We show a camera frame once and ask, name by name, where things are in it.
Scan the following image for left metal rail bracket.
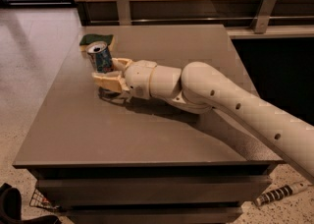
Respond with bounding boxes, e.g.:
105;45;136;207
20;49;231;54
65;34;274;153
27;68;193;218
116;0;131;26

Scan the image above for horizontal metal rail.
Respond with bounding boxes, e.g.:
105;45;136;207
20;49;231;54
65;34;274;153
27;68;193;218
89;15;314;25

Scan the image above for grey drawer cabinet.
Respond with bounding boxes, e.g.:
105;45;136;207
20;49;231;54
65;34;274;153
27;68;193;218
13;24;291;224

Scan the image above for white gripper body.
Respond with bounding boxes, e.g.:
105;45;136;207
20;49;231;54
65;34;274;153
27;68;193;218
124;60;157;99

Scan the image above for green yellow sponge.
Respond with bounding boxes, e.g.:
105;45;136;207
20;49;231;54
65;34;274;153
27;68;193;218
79;33;115;52

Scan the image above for red bull can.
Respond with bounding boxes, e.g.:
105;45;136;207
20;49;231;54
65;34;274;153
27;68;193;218
86;41;113;74

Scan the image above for metal rail bracket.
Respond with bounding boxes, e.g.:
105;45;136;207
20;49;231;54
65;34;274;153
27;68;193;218
250;0;277;34
116;0;131;26

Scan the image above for right metal rail bracket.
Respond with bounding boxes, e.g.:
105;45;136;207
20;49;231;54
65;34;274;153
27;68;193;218
250;0;277;34

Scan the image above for wire basket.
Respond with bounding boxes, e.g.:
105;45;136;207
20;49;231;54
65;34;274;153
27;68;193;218
29;189;58;211

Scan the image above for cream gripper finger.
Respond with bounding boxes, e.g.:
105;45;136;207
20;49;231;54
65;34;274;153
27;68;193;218
112;58;133;72
92;71;131;97

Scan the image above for black white striped handle tool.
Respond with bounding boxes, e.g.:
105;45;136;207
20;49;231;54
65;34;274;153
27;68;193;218
254;182;308;207

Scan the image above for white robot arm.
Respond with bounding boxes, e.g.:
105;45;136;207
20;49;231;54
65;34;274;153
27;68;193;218
92;58;314;182

